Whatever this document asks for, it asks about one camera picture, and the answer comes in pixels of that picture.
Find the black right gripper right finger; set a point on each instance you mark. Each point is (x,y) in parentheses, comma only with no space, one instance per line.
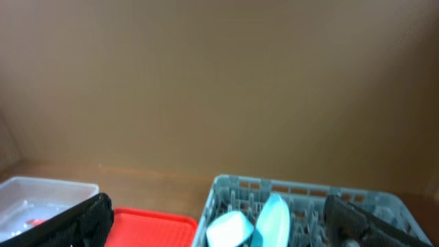
(346,223)

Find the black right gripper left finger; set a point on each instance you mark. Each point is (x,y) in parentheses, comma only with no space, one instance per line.
(86,224)

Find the red candy wrapper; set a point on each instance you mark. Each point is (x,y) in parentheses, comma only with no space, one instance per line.
(34,222)

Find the light blue plate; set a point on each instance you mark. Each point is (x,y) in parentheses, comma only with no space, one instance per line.
(273,224)

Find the light blue bowl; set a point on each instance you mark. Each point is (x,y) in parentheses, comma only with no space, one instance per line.
(229,230)

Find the grey dishwasher rack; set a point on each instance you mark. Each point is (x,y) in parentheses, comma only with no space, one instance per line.
(306,205)

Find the red serving tray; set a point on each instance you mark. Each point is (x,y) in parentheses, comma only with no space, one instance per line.
(142,228)

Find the clear plastic bin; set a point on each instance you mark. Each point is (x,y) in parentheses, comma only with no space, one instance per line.
(26,198)

